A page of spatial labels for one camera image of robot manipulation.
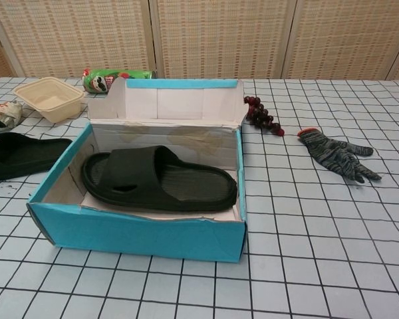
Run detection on black rubber slipper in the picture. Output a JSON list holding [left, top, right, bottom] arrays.
[[0, 132, 73, 182], [82, 145, 239, 213]]

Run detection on blue cardboard shoe box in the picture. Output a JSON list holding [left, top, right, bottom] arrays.
[[26, 78, 249, 263]]

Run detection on dark red grape bunch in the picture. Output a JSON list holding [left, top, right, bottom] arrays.
[[243, 95, 286, 137]]

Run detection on green chips can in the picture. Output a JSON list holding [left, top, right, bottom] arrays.
[[82, 68, 158, 94]]

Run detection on grey knit work glove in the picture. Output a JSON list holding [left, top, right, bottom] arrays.
[[297, 128, 383, 184]]

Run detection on blue checked tablecloth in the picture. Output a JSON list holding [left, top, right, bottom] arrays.
[[0, 76, 399, 319]]

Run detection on beige disposable food container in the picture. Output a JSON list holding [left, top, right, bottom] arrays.
[[12, 76, 84, 123]]

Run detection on crumpled snack wrapper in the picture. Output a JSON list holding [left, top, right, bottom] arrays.
[[0, 101, 23, 134]]

